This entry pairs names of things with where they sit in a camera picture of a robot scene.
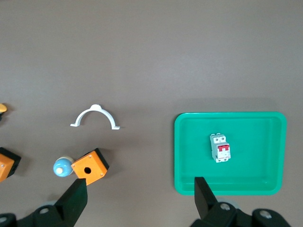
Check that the white circuit breaker red switch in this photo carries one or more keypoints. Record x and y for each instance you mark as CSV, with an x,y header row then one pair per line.
x,y
219,153

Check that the small white pipe clamp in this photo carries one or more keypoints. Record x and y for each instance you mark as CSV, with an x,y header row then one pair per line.
x,y
95,108

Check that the green plastic tray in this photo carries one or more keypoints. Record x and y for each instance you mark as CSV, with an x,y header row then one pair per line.
x,y
248,132

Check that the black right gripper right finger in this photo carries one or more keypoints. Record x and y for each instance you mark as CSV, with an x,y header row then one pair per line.
x,y
206,205

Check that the orange black button box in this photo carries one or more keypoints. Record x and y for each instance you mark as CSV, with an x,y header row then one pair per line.
x,y
94,163
6,165

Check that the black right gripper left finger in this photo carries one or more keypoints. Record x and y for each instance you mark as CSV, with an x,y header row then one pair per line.
x,y
73,203

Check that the yellow cap push button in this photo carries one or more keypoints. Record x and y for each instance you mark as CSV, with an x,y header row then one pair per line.
x,y
2,108

